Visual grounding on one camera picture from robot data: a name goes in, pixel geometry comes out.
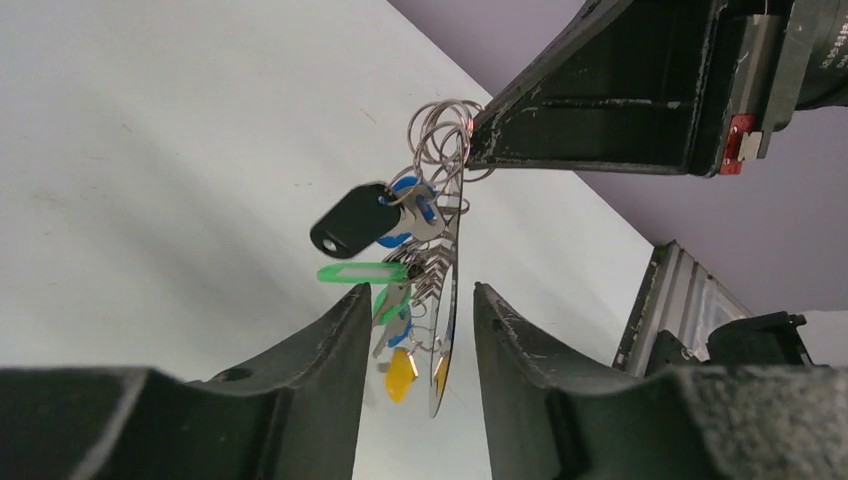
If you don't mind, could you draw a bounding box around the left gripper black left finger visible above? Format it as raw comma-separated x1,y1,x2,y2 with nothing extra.
1,284,372,479

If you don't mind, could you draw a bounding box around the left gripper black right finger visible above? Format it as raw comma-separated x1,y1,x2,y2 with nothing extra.
473,283,847,479

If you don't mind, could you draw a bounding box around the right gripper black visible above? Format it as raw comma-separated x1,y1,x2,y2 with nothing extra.
688,1,847,176

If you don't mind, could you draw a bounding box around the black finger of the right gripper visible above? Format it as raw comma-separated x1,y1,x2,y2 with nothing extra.
468,1,720,175

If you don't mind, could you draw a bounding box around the yellow key tag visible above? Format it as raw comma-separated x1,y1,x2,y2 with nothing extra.
384,347,419,403

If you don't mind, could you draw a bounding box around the blue key tag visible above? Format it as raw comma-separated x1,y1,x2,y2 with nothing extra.
387,319,414,348
376,175,440,250

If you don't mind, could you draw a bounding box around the green key tag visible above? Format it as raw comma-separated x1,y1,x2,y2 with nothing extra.
316,262,409,285
372,283,411,326

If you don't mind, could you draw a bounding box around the silver key with blue tag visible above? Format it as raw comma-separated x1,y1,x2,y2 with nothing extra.
372,302,409,358

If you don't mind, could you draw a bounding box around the black key tag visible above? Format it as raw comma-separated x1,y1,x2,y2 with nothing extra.
309,182,402,260

